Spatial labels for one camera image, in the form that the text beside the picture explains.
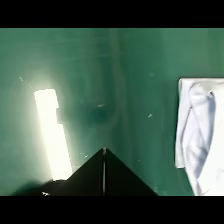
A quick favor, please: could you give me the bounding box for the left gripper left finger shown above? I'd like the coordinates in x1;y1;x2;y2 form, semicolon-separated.
42;147;106;197

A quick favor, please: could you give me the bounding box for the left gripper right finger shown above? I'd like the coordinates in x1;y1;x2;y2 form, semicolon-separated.
104;147;160;197

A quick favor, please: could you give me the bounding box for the white shirt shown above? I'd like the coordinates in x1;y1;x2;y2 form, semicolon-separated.
174;77;224;197

